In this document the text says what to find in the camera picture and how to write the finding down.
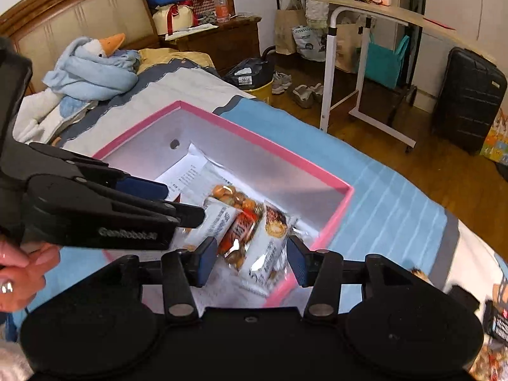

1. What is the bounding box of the white cracker packet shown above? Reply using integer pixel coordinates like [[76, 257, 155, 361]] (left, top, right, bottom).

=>
[[240, 203, 299, 296]]

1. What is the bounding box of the white goose plush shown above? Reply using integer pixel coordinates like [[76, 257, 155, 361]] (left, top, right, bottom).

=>
[[14, 34, 126, 144]]

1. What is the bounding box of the white frame rolling table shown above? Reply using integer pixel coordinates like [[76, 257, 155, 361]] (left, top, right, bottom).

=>
[[310, 0, 498, 154]]

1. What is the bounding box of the white sneaker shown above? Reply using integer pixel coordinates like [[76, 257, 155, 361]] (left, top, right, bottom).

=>
[[272, 72, 293, 95]]

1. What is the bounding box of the wooden padded headboard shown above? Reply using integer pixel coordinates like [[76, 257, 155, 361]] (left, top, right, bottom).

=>
[[0, 0, 160, 96]]

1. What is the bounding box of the pink cardboard box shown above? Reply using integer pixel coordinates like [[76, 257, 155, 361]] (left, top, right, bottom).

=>
[[92, 101, 355, 320]]

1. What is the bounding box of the person's left hand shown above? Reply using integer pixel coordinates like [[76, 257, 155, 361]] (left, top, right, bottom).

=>
[[0, 230, 61, 314]]

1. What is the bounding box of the yellow pillow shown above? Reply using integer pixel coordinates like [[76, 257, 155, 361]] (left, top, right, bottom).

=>
[[138, 48, 216, 77]]

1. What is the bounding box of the colourful cartoon print box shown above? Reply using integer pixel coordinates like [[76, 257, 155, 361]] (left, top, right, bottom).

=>
[[480, 109, 508, 163]]

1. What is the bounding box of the yellow bin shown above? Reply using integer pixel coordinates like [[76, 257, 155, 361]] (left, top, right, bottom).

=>
[[248, 79, 275, 106]]

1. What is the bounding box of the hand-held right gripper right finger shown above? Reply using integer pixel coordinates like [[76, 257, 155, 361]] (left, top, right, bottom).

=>
[[286, 236, 434, 321]]

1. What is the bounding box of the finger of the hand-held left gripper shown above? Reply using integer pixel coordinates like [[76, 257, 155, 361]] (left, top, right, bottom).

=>
[[30, 142, 168, 202], [114, 190, 206, 230]]

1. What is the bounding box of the white silver printed packet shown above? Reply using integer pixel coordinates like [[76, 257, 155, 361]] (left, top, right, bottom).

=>
[[154, 143, 239, 207]]

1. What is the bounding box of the black plastic bag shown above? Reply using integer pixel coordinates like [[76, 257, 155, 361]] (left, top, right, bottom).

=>
[[224, 57, 275, 88]]

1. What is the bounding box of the teal tote bag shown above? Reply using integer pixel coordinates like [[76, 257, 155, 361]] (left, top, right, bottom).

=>
[[363, 34, 411, 90]]

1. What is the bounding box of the white paper sheet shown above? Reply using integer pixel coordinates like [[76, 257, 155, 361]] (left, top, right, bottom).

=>
[[164, 24, 220, 41]]

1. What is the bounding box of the black suitcase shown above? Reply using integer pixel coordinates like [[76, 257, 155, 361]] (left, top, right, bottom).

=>
[[432, 47, 508, 156]]

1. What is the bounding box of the white printed shopping bag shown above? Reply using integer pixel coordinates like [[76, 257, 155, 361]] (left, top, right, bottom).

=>
[[292, 26, 328, 63]]

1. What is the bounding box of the white fuzzy cloth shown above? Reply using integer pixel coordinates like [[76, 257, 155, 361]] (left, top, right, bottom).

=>
[[0, 341, 33, 381]]

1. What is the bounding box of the black white snack packet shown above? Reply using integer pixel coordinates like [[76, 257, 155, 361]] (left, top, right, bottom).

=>
[[485, 299, 508, 344]]

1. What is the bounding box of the wooden nightstand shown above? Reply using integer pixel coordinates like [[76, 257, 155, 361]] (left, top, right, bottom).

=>
[[161, 16, 263, 77]]

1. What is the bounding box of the clear mixed nut snack bag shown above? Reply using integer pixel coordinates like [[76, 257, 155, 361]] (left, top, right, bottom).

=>
[[212, 184, 264, 272]]

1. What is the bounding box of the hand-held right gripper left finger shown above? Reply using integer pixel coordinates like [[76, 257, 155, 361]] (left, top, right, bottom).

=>
[[101, 237, 218, 324]]

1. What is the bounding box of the light blue blanket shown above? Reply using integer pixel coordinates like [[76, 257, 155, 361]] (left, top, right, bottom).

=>
[[43, 37, 140, 102]]

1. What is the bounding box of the white striped snack packet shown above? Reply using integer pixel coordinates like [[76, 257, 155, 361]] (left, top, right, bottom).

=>
[[183, 200, 238, 249]]

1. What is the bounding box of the orange drink bottle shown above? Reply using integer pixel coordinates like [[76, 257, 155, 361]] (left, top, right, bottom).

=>
[[214, 0, 231, 23]]

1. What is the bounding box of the red envelope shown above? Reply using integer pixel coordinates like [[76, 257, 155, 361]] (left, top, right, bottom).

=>
[[423, 16, 457, 31]]

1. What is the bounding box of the brown paper bag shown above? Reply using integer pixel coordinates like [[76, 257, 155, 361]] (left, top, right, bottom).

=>
[[335, 22, 368, 74], [275, 8, 306, 55]]

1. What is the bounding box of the cream gift box red ribbon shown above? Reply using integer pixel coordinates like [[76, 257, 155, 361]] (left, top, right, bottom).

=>
[[153, 3, 198, 36]]

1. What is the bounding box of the orange snack packet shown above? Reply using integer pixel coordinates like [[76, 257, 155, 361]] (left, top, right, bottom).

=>
[[472, 341, 508, 374]]

